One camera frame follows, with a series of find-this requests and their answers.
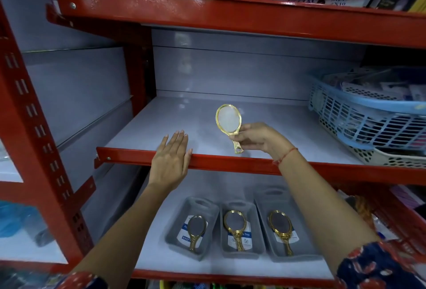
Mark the person's right hand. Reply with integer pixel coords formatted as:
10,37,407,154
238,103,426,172
230,122,297,163

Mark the person's left hand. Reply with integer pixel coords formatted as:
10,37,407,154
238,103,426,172
148,130,194,194

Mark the gold oval hand mirror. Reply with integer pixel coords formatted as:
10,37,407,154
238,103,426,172
215,104,245,155
223,210,248,252
186,215,207,252
268,210,295,256

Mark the person's left forearm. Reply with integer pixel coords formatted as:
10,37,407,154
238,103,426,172
71,181,181,289

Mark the person's right forearm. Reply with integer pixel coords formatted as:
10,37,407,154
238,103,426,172
274,148,382,277

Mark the grey plastic tray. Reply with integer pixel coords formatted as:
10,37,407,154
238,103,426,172
219,200,266,260
254,187,324,263
165,197,220,261

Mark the light blue plastic basket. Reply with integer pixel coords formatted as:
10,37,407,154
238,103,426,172
308,66,426,151

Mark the pile of white packets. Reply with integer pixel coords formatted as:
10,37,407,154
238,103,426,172
321,67,426,102

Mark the red metal shelf rack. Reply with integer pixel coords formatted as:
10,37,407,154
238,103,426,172
0,0,426,289

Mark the cream plastic basket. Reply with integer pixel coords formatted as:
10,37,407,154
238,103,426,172
318,117,426,169

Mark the clear plastic packet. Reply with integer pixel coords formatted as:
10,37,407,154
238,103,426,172
33,212,56,247

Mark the white printed packet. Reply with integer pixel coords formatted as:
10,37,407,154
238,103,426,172
278,0,377,8

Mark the floral blue red sleeve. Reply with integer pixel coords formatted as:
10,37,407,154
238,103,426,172
50,271,109,289
334,240,426,289

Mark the blue plastic bag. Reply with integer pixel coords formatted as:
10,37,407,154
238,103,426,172
0,200,41,240

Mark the pink packet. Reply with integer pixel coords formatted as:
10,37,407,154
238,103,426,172
389,185,426,210

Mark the red plastic basket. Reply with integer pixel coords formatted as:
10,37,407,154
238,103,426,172
336,182,426,257

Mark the red thread bracelet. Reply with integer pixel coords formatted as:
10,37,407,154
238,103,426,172
272,147,299,166

